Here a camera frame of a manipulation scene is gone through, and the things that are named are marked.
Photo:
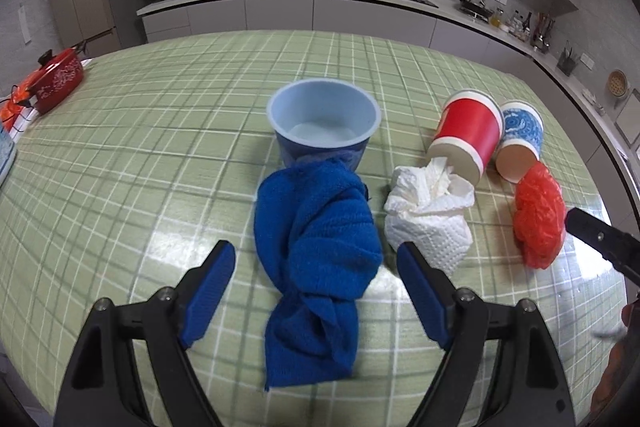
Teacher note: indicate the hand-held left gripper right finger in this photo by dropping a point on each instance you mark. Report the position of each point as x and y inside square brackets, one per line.
[425, 292]

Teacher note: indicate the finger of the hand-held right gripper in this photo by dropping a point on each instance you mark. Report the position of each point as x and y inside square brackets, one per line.
[600, 234]

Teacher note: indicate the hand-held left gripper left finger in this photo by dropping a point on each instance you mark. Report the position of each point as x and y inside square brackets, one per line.
[207, 292]

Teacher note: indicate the white paper towel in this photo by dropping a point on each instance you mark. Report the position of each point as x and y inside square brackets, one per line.
[430, 227]

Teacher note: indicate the red plastic bag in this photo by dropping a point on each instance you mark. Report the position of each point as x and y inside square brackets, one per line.
[537, 212]

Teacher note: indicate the blue towel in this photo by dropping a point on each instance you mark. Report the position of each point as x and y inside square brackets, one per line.
[315, 237]

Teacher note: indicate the blue patterned paper cup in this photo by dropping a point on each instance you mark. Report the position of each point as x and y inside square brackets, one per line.
[522, 127]

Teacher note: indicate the red paper cup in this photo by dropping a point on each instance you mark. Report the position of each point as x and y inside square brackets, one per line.
[470, 122]

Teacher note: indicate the light blue plastic cup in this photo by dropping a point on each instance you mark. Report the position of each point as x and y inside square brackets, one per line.
[320, 107]

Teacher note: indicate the person's right hand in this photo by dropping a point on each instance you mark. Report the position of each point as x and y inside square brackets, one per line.
[612, 367]

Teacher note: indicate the white cutting board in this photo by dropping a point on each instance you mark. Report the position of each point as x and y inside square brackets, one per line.
[631, 114]

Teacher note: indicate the green checked tablecloth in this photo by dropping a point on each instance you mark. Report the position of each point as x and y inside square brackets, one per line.
[150, 157]

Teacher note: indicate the round bamboo strainer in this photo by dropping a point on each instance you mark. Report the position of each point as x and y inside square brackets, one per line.
[617, 83]

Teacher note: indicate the black knife holder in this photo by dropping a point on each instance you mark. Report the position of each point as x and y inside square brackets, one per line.
[567, 64]

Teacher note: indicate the utensil holder with utensils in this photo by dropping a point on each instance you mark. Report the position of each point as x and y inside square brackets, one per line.
[544, 34]

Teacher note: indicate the dark glass bottle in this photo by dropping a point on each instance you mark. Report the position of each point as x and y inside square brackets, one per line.
[527, 27]

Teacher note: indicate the yellow oil bottle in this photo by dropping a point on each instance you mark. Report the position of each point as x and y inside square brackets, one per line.
[495, 19]

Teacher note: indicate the red enamel pot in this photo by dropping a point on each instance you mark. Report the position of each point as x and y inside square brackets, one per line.
[57, 79]

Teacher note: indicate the pan with glass lid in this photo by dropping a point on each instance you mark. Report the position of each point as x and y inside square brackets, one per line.
[472, 7]

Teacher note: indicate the orange plastic bag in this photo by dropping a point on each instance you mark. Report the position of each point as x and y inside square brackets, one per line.
[12, 104]

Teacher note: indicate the grey kitchen counter cabinets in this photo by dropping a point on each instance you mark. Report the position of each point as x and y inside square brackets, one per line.
[280, 12]

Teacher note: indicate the white wall note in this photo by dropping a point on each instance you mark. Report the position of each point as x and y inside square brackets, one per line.
[25, 24]

